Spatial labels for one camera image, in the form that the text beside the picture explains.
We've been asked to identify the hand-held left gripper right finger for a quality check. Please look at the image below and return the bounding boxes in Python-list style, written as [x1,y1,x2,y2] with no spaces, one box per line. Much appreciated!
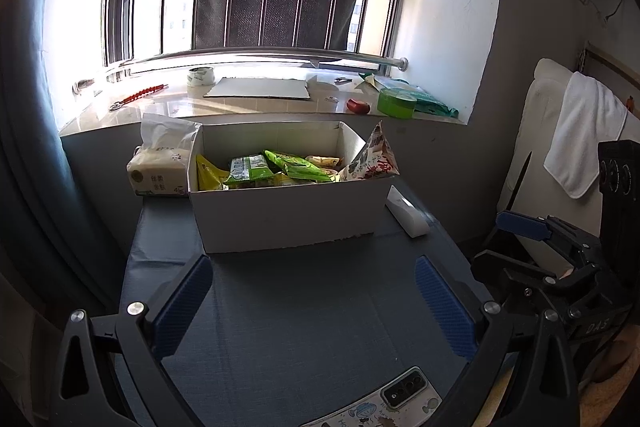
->
[414,255,583,427]

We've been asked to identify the white chair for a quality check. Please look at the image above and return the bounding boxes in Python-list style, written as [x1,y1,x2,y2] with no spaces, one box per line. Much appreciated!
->
[497,57,640,263]

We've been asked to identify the white cardboard box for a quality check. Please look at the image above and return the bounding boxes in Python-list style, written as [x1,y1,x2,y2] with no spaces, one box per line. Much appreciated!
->
[187,121,399,254]

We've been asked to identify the orange-edged white snack bag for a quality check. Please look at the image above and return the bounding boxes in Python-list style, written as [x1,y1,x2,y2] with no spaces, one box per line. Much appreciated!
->
[336,121,401,182]

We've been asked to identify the green pea snack bag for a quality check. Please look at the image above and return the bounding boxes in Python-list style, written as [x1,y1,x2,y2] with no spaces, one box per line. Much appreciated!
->
[264,150,335,184]

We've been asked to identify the flat cardboard sheet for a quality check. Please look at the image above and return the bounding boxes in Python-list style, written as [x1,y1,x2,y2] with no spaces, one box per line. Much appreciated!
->
[202,77,310,100]

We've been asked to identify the person's right forearm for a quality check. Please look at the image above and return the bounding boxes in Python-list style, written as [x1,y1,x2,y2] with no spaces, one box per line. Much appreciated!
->
[577,322,640,427]

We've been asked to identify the white remote control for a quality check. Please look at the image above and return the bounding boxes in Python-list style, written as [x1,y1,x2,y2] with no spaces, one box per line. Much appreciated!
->
[385,185,431,239]

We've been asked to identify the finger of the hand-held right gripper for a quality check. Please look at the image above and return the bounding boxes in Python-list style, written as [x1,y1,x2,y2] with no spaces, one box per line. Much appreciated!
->
[471,248,621,324]
[496,210,603,269]

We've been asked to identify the small beige snack packet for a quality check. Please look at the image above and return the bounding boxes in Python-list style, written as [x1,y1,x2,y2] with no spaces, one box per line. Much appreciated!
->
[305,155,345,175]

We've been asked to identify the green plastic bag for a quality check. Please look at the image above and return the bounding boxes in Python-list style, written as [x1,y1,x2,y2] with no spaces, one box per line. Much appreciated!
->
[357,73,460,118]

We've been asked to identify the yellow-green snack bag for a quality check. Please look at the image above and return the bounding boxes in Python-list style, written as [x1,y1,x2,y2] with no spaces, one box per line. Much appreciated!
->
[222,153,275,188]

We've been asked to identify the clear tape roll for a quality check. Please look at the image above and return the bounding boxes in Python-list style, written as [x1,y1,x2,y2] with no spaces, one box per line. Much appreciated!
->
[187,68,217,88]

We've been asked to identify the plain yellow snack bag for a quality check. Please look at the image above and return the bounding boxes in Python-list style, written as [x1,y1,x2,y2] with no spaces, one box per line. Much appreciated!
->
[196,154,231,192]

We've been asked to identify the white towel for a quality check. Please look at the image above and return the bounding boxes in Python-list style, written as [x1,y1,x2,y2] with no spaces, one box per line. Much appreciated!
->
[544,72,631,200]

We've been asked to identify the red handled tool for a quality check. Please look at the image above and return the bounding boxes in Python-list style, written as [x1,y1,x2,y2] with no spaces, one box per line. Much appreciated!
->
[109,83,170,112]

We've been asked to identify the metal window rail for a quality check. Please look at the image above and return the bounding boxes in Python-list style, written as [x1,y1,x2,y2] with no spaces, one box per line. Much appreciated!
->
[105,48,408,75]

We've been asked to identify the green plastic container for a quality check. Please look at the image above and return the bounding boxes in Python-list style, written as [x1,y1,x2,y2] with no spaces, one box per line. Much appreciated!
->
[377,87,417,118]

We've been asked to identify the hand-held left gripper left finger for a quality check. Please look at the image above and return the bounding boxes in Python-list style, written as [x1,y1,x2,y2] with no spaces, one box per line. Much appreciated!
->
[47,254,214,427]

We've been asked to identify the white tissue pack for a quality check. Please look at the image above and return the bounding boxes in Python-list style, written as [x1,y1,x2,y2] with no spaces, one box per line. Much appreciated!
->
[126,112,203,198]

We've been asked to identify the smartphone with cartoon case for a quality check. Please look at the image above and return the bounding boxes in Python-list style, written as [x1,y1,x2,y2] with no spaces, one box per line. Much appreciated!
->
[300,366,443,427]

